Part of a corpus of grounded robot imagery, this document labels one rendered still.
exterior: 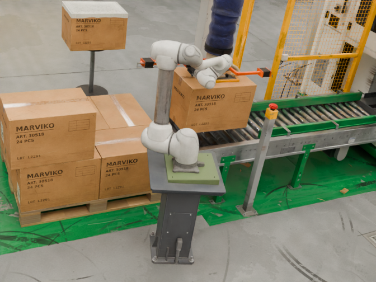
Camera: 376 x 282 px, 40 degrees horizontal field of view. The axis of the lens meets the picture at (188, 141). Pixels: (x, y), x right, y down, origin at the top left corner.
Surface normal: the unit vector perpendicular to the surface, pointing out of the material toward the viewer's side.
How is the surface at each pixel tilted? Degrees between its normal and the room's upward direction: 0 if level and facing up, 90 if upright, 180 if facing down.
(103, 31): 90
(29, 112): 0
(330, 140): 90
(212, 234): 0
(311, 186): 0
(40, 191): 90
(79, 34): 90
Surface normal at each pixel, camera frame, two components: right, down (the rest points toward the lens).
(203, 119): 0.44, 0.52
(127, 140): 0.14, -0.85
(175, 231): 0.11, 0.53
